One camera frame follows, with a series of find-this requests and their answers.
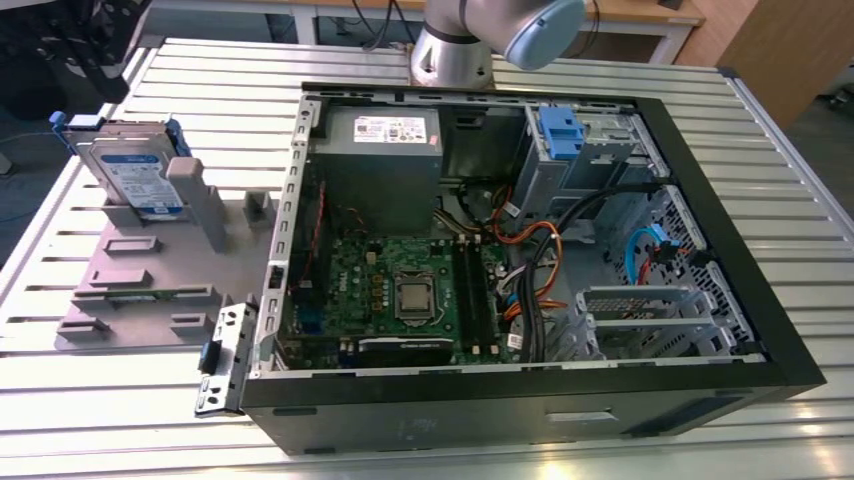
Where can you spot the green motherboard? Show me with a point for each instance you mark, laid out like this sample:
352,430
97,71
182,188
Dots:
354,265

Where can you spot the metal disk bay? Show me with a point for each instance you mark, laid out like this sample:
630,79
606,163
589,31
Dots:
641,297

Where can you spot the grey parts rack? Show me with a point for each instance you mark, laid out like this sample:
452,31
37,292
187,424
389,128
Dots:
181,280

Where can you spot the grey power supply unit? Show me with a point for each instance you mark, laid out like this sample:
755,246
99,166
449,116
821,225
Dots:
381,190

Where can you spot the black case fan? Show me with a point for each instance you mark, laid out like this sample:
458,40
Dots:
309,240

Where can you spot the blue plastic drive latch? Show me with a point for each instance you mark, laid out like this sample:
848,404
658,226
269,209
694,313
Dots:
560,132

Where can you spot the CPU socket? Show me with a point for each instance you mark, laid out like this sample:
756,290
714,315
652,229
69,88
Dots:
396,300

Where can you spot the wooden desk white frame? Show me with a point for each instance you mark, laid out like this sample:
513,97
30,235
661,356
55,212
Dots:
634,17

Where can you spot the hard disk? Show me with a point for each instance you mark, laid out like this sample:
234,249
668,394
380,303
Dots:
137,175

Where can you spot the metal card retention bracket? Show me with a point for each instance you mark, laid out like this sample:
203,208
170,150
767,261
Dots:
230,350

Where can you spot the metal drive cage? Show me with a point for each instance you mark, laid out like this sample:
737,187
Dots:
588,170

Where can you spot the wooden cabinet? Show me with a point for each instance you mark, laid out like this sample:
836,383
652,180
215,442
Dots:
788,50

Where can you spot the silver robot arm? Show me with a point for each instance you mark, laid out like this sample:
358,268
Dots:
448,55

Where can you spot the green RAM stick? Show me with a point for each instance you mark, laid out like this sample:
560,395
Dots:
143,298

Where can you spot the black office chair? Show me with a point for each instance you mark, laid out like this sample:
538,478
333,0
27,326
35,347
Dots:
27,110

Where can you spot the black RAM slot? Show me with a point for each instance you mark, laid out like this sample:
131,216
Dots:
468,290
485,290

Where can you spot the black graphics card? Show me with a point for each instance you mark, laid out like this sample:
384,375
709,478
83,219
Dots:
401,350

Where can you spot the black open PC case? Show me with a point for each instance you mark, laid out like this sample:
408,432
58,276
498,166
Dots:
468,410

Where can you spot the silver CPU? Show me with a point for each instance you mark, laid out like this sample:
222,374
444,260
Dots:
416,297

